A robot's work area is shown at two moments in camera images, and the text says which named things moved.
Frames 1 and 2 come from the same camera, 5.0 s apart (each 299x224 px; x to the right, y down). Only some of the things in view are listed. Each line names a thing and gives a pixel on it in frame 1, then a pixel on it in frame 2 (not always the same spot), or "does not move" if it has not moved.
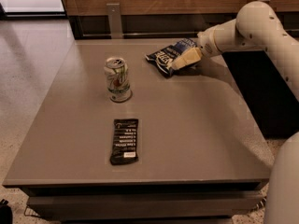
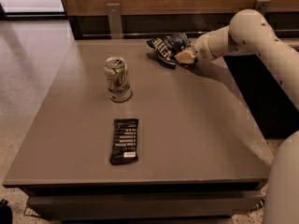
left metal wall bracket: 115,21 does not move
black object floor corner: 6,213 does not move
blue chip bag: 164,57 → 169,45
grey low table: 200,156 does not move
